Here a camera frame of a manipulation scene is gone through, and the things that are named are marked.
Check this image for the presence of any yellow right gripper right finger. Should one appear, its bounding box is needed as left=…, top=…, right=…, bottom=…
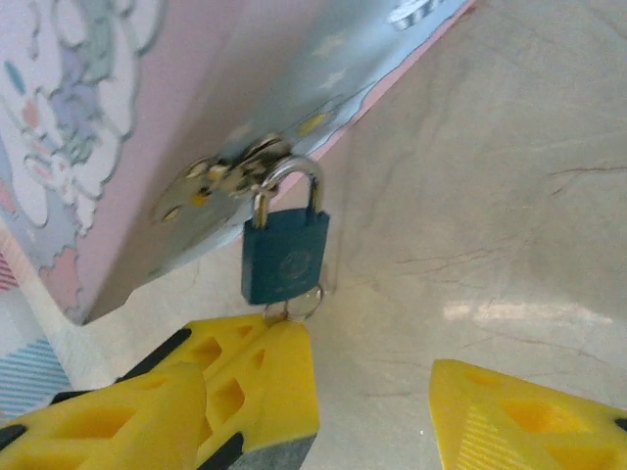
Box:
left=429, top=359, right=627, bottom=470

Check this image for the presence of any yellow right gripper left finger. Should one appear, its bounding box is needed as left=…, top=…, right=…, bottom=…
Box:
left=0, top=361, right=208, bottom=470

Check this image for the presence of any small silver key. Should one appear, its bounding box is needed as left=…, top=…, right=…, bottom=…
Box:
left=263, top=299, right=291, bottom=328

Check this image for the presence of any silver key ring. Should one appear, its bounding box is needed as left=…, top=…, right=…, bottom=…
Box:
left=288, top=282, right=325, bottom=322

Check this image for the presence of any teal padlock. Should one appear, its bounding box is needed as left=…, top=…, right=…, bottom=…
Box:
left=240, top=155, right=332, bottom=307

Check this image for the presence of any silver metal box hasp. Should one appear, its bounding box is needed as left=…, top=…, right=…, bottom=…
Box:
left=149, top=132, right=296, bottom=265

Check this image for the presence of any pastel cartoon tin box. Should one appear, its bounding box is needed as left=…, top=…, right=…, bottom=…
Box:
left=0, top=0, right=476, bottom=327

